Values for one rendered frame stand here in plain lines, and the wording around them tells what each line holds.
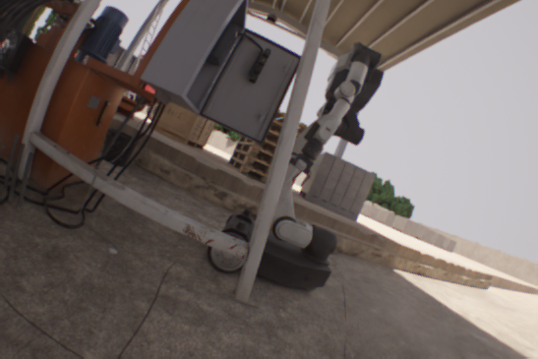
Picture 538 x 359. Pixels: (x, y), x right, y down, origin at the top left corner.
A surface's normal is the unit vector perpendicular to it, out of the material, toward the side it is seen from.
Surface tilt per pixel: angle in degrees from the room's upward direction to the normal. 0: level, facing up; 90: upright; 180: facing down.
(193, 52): 90
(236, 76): 90
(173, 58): 90
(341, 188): 90
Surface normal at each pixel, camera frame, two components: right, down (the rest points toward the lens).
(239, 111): 0.22, 0.04
